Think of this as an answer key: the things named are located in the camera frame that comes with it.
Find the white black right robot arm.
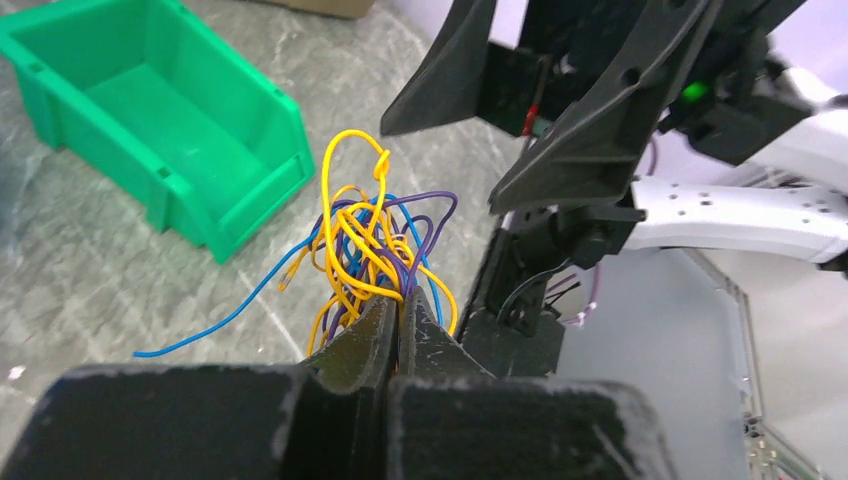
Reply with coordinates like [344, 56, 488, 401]
[380, 1, 847, 276]

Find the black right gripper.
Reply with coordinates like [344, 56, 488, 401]
[380, 0, 809, 214]

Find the green plastic bin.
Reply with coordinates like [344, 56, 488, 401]
[1, 1, 315, 263]

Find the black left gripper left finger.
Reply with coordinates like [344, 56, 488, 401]
[301, 296, 398, 393]

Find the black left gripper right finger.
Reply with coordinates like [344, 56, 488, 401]
[397, 287, 493, 379]

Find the tan tool box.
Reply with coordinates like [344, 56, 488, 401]
[266, 0, 375, 20]

